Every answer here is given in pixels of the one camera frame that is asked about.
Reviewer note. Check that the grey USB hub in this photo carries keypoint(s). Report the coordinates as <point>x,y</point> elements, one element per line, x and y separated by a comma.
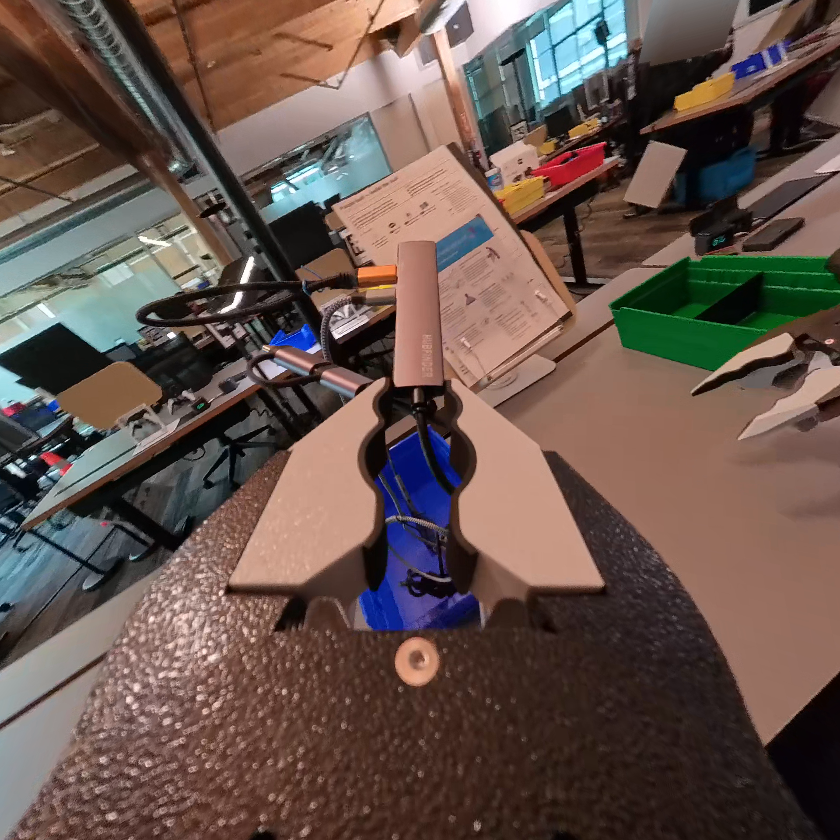
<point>417,308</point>

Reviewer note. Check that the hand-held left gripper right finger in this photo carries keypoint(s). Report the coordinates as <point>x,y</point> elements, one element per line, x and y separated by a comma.
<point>525,518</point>

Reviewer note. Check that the black office chair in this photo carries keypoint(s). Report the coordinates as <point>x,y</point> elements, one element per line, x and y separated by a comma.
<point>236,453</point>

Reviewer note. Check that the printed instruction board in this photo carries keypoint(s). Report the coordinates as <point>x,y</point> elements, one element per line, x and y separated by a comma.
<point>407,210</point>

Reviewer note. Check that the blue plastic bin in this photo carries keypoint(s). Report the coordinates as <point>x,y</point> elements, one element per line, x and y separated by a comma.
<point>410,551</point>

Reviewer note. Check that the yellow plastic bin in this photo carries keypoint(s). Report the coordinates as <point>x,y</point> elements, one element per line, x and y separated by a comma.
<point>705,95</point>
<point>522,195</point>

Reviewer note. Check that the white board stand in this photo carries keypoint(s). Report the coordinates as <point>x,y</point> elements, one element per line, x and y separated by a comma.
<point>525,377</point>

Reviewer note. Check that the white monitor back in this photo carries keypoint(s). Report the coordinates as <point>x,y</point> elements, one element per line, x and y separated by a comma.
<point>689,26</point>

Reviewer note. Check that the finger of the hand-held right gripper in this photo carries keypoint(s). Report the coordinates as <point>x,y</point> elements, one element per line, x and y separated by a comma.
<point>787,410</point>
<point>754,367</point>

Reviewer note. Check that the grey desk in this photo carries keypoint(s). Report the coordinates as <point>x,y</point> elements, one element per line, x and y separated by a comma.
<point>817,239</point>
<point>656,492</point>

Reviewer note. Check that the black device with display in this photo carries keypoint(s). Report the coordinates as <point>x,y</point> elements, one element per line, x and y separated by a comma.
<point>715,239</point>

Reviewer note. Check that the small blue bin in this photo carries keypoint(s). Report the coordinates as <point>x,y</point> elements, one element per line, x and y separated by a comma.
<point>754,65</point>

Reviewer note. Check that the grey leaning panel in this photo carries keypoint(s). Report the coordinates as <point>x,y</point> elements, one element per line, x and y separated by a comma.
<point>656,174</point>

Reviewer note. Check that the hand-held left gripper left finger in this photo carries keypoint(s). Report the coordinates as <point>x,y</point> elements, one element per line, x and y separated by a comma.
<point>308,518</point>

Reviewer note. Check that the black tablet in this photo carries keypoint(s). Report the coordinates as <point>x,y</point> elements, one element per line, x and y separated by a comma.
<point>787,197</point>

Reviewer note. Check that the black monitor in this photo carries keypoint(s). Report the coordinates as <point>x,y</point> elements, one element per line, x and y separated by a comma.
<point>46,358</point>

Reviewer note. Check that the green plastic bin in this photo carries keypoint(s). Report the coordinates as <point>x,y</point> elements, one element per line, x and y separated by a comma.
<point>656,328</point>

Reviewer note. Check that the blue storage crate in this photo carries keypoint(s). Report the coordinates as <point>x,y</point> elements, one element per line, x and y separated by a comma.
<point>725,174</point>

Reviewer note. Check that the white cardboard box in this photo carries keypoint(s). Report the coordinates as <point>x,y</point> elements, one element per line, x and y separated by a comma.
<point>515,161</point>

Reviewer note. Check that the silver ventilation duct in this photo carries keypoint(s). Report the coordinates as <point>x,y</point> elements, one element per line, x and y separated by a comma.
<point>124,79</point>

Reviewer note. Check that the red plastic bin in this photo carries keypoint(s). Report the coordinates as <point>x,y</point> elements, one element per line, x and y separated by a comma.
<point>571,170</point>

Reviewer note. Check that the brown board on stand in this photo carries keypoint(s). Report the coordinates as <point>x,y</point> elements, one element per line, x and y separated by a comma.
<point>108,394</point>

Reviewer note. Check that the black bin divider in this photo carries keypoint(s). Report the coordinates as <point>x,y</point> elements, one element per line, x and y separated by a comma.
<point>732,298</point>

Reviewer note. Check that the black phone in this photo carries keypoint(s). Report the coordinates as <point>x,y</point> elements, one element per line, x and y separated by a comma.
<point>774,234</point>

